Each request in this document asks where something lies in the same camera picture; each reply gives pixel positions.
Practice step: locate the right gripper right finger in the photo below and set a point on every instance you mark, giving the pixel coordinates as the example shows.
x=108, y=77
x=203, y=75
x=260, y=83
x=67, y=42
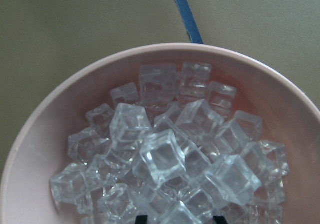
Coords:
x=219, y=220

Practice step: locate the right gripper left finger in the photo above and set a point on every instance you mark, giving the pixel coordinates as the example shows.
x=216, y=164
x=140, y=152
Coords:
x=141, y=219

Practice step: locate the clear ice cubes pile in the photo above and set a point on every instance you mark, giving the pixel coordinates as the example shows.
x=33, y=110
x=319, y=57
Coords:
x=173, y=148

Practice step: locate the pink bowl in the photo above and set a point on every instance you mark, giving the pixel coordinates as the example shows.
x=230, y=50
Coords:
x=39, y=150

